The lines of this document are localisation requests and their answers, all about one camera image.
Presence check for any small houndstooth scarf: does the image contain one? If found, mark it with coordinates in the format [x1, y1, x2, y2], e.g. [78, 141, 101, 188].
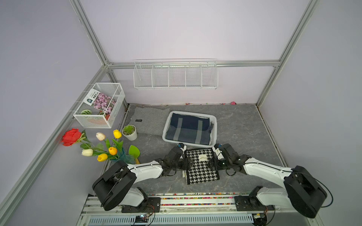
[185, 149, 220, 185]

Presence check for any white plastic perforated basket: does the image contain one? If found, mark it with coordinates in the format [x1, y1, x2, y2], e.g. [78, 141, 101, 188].
[162, 111, 217, 148]

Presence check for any navy blue striped scarf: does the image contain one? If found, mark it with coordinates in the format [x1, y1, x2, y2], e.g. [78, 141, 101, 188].
[165, 113, 213, 145]

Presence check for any grey scarf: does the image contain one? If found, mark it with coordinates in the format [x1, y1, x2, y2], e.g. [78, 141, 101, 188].
[129, 107, 170, 136]

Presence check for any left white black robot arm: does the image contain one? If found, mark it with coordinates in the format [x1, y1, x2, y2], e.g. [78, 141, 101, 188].
[92, 143, 194, 212]

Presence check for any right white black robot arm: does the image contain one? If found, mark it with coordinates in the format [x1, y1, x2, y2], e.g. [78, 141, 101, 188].
[209, 144, 328, 218]

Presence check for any small potted green plant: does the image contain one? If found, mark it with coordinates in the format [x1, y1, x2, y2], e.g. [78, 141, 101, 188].
[122, 124, 138, 141]

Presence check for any artificial tulip bouquet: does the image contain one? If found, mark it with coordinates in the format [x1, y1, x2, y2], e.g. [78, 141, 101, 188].
[76, 130, 140, 164]

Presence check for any flower seed packet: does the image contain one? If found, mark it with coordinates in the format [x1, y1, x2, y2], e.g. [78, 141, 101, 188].
[83, 89, 117, 114]

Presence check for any red artificial rose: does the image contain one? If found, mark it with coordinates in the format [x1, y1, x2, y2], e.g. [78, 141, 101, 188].
[61, 129, 82, 147]

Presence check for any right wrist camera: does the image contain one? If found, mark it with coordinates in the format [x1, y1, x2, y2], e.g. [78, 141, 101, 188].
[212, 144, 224, 160]

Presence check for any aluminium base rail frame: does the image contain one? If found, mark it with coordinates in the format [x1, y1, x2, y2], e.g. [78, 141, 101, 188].
[76, 193, 323, 226]

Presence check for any white wire side basket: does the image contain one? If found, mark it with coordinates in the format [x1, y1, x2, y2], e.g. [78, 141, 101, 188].
[73, 82, 125, 129]

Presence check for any white wire wall shelf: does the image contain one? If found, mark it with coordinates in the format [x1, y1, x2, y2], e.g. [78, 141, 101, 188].
[133, 60, 219, 89]

